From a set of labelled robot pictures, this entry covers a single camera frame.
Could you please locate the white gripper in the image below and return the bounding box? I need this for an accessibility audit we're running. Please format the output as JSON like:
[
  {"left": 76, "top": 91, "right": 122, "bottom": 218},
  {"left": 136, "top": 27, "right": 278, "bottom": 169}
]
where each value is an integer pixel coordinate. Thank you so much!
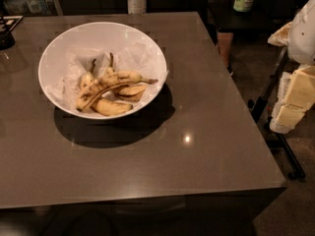
[{"left": 268, "top": 0, "right": 315, "bottom": 134}]

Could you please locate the person leg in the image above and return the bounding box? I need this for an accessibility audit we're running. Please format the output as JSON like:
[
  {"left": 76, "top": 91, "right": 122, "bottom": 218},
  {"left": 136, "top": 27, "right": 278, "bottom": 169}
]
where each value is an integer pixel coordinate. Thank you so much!
[{"left": 207, "top": 0, "right": 235, "bottom": 76}]

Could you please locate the white bowl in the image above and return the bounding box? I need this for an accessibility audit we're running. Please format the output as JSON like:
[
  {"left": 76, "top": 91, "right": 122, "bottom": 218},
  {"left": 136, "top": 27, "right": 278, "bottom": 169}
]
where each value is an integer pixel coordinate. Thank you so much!
[{"left": 38, "top": 22, "right": 164, "bottom": 120}]

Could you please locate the shelf with bottles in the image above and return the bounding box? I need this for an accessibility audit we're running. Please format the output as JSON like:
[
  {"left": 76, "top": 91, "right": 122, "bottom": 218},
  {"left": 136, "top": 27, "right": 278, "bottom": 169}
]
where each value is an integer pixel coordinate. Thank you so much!
[{"left": 0, "top": 0, "right": 63, "bottom": 16}]

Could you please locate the black object at left edge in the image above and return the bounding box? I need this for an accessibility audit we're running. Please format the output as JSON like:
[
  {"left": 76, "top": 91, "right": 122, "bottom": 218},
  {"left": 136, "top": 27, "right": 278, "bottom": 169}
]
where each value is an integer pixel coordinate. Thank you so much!
[{"left": 0, "top": 15, "right": 23, "bottom": 50}]

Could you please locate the black metal stand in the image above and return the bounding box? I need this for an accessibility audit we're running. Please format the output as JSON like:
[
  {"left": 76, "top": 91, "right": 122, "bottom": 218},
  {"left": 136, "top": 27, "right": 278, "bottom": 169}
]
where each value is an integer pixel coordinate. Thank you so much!
[{"left": 248, "top": 46, "right": 307, "bottom": 182}]

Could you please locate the spotted banana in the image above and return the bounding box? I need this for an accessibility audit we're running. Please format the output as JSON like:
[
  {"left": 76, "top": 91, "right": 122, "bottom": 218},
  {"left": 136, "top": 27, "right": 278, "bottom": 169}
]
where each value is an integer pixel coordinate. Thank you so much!
[{"left": 76, "top": 71, "right": 158, "bottom": 112}]

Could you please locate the lower left banana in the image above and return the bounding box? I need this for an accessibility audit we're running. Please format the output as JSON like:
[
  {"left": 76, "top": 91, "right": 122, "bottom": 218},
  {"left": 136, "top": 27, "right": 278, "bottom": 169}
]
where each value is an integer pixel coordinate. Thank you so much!
[{"left": 80, "top": 59, "right": 133, "bottom": 116}]

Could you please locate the right lower banana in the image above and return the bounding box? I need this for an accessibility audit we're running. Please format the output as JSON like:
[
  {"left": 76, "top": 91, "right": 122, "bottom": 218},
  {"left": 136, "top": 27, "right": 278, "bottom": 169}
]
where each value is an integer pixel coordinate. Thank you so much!
[{"left": 105, "top": 53, "right": 147, "bottom": 102}]

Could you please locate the white paper liner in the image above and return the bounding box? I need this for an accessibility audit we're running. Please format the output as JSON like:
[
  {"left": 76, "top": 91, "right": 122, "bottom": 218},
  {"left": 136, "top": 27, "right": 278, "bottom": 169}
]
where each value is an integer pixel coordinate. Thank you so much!
[{"left": 41, "top": 42, "right": 168, "bottom": 116}]

